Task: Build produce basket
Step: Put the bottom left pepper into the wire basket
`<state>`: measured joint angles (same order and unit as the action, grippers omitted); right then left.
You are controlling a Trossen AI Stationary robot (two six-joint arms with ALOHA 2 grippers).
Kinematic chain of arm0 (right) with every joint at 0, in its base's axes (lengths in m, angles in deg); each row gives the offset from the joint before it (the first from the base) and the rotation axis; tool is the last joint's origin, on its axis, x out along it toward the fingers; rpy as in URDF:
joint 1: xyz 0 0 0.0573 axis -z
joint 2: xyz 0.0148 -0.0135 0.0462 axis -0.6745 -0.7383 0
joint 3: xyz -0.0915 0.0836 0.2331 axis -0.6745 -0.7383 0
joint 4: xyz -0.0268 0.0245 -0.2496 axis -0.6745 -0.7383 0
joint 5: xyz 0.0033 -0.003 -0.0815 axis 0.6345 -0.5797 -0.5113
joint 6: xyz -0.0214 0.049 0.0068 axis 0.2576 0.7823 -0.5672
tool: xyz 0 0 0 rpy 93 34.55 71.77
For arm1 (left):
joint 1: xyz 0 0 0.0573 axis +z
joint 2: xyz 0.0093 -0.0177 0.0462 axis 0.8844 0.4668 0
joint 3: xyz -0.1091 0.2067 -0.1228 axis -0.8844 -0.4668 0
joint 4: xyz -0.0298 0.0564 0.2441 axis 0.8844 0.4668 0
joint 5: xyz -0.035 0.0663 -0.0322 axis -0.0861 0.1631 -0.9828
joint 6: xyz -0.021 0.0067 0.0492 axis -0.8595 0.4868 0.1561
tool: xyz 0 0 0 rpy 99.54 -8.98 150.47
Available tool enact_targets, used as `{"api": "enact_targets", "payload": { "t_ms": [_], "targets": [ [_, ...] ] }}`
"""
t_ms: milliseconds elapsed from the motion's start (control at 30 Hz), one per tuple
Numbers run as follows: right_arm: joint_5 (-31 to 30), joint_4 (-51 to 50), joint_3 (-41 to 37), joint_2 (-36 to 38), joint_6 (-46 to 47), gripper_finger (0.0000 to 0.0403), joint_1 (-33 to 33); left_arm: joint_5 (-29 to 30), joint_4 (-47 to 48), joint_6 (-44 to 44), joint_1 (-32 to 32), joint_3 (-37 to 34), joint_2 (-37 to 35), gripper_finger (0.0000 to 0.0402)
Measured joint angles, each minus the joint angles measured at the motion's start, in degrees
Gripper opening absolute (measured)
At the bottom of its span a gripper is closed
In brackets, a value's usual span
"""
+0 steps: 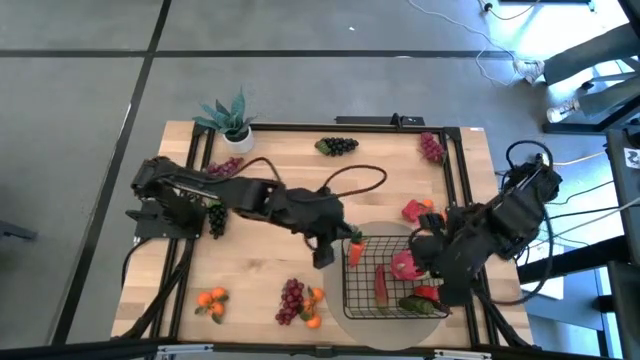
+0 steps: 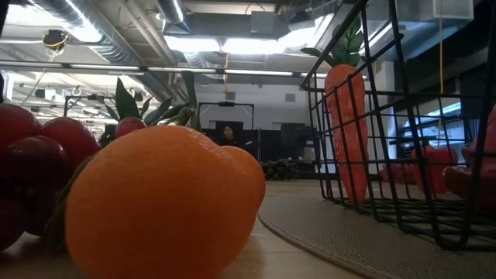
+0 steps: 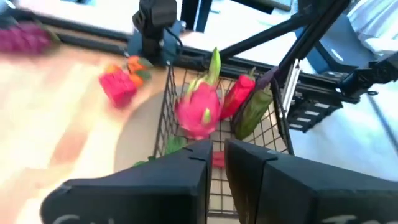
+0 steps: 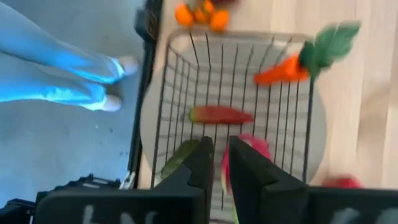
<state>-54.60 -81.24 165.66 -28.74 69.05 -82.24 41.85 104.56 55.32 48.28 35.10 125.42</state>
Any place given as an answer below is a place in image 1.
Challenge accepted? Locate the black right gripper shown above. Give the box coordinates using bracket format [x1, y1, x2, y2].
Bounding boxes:
[410, 227, 484, 284]

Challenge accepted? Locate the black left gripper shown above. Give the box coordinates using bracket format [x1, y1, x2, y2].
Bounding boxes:
[279, 187, 354, 244]

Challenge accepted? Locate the pink dragon fruit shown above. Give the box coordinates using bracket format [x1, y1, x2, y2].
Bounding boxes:
[389, 248, 431, 282]

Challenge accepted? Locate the red chili pepper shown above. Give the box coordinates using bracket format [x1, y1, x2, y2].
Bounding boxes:
[412, 284, 444, 303]

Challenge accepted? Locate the orange carrot with green leaves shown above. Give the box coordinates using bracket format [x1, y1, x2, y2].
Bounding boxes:
[346, 228, 369, 269]

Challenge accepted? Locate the green cucumber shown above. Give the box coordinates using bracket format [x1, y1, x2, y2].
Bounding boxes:
[398, 295, 451, 317]

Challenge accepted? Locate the black grape bunch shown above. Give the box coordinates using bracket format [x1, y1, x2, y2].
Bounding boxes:
[313, 135, 360, 158]
[206, 199, 230, 240]

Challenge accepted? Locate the red grape bunch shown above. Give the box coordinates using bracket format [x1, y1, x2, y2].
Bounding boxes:
[418, 130, 447, 165]
[274, 277, 306, 327]
[204, 156, 245, 179]

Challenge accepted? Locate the orange mandarin cluster with leaves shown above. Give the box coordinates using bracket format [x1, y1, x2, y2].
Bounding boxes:
[419, 197, 449, 224]
[298, 284, 326, 331]
[193, 286, 231, 325]

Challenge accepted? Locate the red bell pepper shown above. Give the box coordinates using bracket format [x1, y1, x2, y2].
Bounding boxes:
[400, 198, 426, 225]

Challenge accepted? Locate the round grey mat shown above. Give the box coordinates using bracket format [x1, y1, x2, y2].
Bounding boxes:
[322, 220, 454, 351]

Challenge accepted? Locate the green plant in white pot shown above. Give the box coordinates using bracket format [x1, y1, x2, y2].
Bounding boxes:
[191, 87, 257, 155]

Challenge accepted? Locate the black floor beam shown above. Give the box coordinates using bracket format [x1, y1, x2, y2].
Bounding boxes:
[517, 234, 632, 285]

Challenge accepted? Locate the person's shoe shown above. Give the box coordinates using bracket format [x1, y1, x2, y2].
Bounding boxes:
[513, 57, 546, 84]
[545, 98, 581, 124]

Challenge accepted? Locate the person's leg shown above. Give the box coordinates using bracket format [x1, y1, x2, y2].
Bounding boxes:
[577, 74, 640, 117]
[542, 22, 640, 85]

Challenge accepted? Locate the black floor foot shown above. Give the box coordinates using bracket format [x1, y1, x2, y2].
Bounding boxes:
[0, 218, 39, 241]

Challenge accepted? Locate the black wire basket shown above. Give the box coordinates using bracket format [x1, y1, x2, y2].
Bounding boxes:
[340, 233, 452, 321]

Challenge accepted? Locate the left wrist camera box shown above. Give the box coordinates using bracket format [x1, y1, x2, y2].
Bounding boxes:
[311, 239, 336, 270]

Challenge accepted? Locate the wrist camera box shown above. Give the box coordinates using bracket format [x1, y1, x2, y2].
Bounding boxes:
[311, 239, 336, 270]
[437, 279, 475, 307]

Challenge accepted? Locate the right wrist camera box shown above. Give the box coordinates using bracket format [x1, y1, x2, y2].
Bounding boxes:
[437, 279, 475, 307]

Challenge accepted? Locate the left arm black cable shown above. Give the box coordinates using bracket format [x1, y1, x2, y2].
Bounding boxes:
[234, 156, 389, 199]

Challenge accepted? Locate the black aluminium table frame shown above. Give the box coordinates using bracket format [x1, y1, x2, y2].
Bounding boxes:
[112, 119, 534, 360]

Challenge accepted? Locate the black edge clamp bracket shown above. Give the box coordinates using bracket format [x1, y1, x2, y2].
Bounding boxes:
[333, 113, 427, 127]

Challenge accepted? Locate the silver frame bar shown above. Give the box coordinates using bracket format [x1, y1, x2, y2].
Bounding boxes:
[432, 348, 494, 360]
[155, 342, 217, 359]

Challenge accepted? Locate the white floor cable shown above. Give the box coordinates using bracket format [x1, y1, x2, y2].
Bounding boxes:
[407, 0, 521, 87]

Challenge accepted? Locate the black floor cable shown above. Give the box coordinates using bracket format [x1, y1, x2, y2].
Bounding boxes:
[477, 0, 544, 22]

